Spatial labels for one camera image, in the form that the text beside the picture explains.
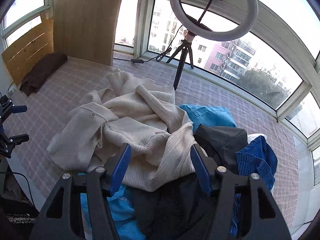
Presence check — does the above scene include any pine slatted headboard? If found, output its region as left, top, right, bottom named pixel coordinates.
left=2, top=18, right=54, bottom=85

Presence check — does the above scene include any white power strip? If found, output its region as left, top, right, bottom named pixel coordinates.
left=8, top=85, right=17, bottom=95

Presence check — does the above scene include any white ring light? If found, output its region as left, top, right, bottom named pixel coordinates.
left=170, top=0, right=258, bottom=41

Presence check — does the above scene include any cream knit cardigan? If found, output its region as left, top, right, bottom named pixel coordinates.
left=47, top=69, right=195, bottom=192

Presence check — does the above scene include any dark blue striped garment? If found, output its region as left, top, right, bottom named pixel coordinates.
left=227, top=135, right=279, bottom=238

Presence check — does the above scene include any black garment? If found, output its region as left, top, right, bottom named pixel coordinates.
left=129, top=124, right=248, bottom=239

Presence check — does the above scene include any light blue shirt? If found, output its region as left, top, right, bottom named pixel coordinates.
left=80, top=104, right=238, bottom=240

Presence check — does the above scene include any black inline cable controller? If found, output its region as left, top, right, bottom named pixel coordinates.
left=130, top=59, right=145, bottom=64

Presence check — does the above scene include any light oak wardrobe panel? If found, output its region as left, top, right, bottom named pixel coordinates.
left=53, top=0, right=121, bottom=66

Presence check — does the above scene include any brown folded garment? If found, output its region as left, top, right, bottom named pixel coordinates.
left=20, top=53, right=68, bottom=96

